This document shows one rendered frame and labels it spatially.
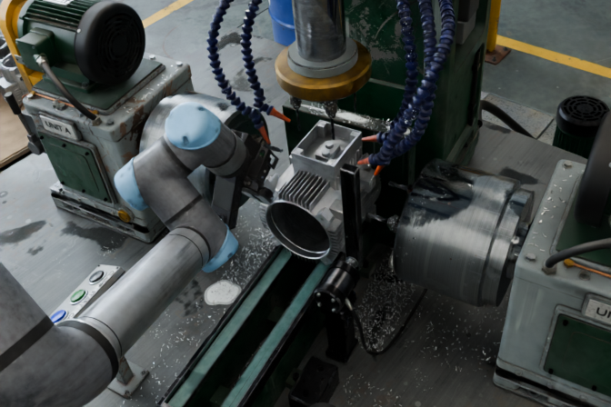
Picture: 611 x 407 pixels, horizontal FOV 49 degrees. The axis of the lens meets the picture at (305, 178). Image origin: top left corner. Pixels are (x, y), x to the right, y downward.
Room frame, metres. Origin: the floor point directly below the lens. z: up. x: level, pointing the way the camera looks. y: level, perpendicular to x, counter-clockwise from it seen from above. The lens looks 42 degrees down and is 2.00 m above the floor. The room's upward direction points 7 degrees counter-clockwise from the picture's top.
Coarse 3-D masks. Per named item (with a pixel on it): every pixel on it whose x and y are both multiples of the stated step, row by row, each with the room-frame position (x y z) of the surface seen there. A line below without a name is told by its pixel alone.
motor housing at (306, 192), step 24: (288, 168) 1.07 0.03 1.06; (360, 168) 1.04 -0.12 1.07; (288, 192) 0.95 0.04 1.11; (312, 192) 0.95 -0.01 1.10; (336, 192) 0.97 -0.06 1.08; (360, 192) 0.97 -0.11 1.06; (264, 216) 0.98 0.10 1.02; (288, 216) 1.01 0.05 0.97; (312, 216) 1.03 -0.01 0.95; (288, 240) 0.97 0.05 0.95; (312, 240) 0.97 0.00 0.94; (336, 240) 0.88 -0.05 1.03
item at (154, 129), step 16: (176, 96) 1.24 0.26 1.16; (192, 96) 1.24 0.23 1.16; (208, 96) 1.25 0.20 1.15; (160, 112) 1.20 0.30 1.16; (224, 112) 1.16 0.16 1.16; (240, 112) 1.17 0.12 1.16; (256, 112) 1.21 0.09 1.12; (144, 128) 1.19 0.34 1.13; (160, 128) 1.16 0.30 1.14; (240, 128) 1.15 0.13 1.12; (144, 144) 1.16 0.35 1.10; (192, 176) 1.06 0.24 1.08; (208, 176) 1.05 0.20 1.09; (208, 192) 1.04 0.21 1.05
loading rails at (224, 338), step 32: (288, 256) 0.95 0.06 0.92; (256, 288) 0.87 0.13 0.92; (288, 288) 0.93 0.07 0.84; (224, 320) 0.79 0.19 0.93; (256, 320) 0.82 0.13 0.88; (288, 320) 0.78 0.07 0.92; (320, 320) 0.84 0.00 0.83; (224, 352) 0.73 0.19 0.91; (256, 352) 0.72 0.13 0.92; (288, 352) 0.73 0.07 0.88; (192, 384) 0.67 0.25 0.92; (224, 384) 0.71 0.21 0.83; (256, 384) 0.65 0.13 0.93; (288, 384) 0.70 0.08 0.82
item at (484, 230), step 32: (416, 192) 0.86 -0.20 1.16; (448, 192) 0.84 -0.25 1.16; (480, 192) 0.83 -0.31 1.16; (512, 192) 0.83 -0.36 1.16; (416, 224) 0.81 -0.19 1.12; (448, 224) 0.79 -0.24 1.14; (480, 224) 0.77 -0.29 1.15; (512, 224) 0.76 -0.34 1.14; (416, 256) 0.78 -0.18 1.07; (448, 256) 0.75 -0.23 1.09; (480, 256) 0.73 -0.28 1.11; (512, 256) 0.76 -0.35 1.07; (448, 288) 0.74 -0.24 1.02; (480, 288) 0.71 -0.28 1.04
